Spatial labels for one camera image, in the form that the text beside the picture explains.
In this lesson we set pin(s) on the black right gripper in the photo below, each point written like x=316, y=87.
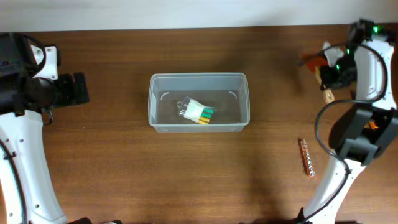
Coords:
x=325, y=78

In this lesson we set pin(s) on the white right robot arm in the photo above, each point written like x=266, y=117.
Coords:
x=357, y=72

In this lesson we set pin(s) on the clear plastic container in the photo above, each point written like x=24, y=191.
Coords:
x=227, y=92

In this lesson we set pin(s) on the orange socket bit rail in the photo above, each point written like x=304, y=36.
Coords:
x=307, y=162

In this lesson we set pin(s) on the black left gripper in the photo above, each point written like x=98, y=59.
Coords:
x=66, y=90

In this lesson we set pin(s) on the orange black long-nose pliers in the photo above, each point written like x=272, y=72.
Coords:
x=370, y=125

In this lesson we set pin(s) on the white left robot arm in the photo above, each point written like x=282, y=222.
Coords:
x=31, y=87

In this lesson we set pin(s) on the clear box of coloured bits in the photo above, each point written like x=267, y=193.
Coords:
x=194, y=111

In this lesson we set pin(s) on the orange scraper with wooden handle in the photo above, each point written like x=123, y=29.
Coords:
x=314, y=66

